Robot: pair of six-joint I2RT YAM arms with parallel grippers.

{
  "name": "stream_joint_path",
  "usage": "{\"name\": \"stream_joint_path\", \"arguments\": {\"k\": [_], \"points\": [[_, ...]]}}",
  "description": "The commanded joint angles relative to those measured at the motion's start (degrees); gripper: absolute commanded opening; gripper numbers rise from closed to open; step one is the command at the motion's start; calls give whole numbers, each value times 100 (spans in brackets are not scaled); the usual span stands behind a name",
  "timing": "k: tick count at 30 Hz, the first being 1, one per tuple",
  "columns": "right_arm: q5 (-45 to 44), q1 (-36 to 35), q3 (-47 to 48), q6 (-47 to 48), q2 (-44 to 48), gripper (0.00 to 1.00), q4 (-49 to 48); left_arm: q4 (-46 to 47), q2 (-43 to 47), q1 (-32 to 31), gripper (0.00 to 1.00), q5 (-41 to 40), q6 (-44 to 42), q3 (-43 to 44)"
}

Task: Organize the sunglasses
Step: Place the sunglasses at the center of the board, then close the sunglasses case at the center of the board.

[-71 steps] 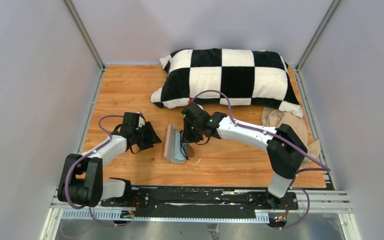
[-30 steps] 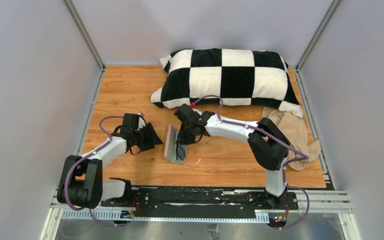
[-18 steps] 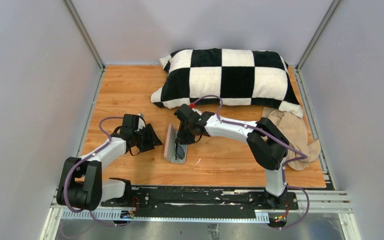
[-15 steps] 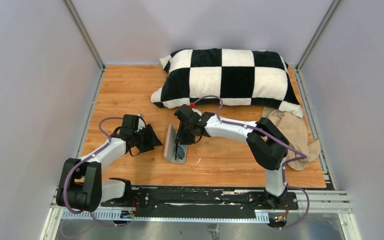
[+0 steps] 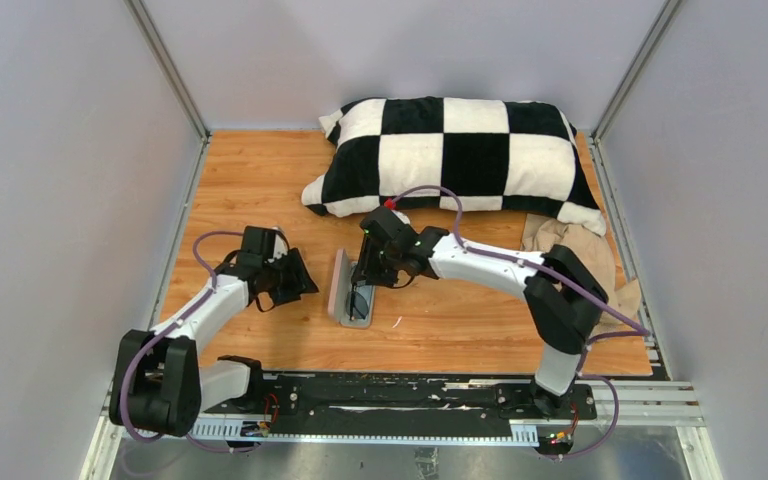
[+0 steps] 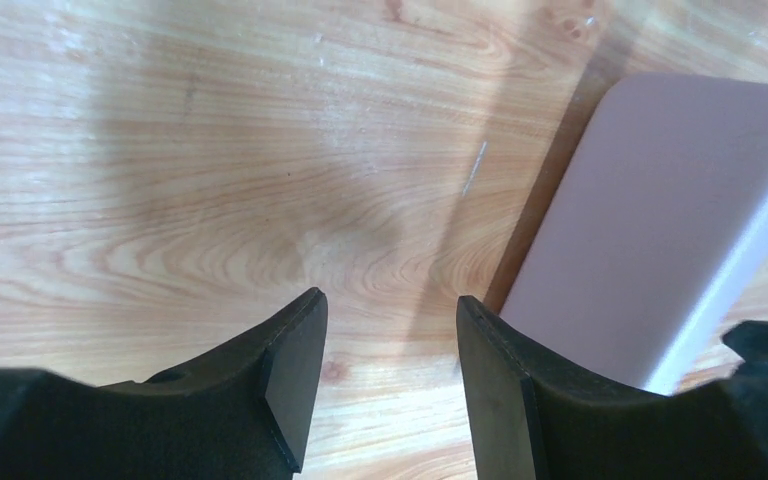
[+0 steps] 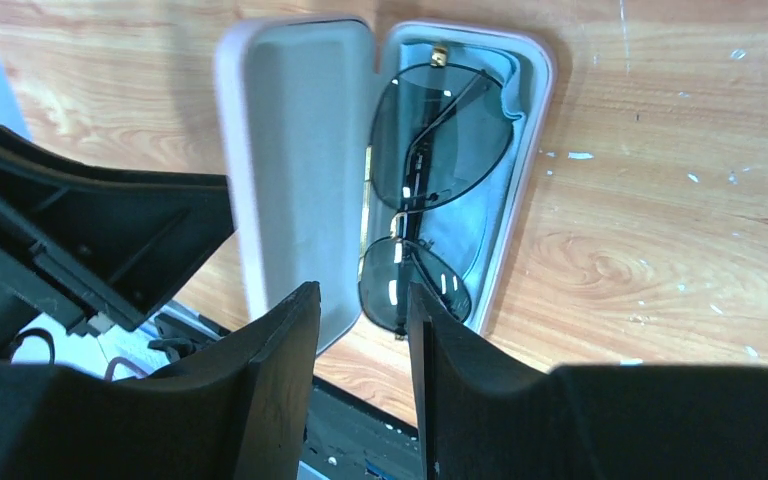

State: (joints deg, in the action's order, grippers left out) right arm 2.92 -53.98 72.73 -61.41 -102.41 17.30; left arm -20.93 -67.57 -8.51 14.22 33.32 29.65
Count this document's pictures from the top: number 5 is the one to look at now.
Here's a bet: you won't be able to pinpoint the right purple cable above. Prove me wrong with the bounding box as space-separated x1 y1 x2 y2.
383 185 650 462

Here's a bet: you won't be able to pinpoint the beige crumpled cloth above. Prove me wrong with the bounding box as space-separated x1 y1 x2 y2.
522 214 642 319

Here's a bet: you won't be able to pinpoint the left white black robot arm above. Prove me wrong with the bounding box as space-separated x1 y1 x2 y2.
109 226 319 443

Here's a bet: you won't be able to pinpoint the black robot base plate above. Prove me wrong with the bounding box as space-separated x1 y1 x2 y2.
218 352 599 442

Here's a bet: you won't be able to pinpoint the slotted aluminium rail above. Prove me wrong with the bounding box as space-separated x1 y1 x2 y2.
189 372 703 446

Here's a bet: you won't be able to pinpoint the black white checkered pillow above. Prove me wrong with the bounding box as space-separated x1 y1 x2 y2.
301 96 607 235

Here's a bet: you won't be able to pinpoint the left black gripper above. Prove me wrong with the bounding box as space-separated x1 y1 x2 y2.
262 248 318 306

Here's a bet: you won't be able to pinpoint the pink glasses case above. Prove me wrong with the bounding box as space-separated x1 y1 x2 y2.
327 249 375 329

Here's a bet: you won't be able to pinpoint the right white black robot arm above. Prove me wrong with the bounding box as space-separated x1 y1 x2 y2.
352 207 608 418

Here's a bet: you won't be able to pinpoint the dark aviator sunglasses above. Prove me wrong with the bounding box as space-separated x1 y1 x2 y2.
348 285 373 322

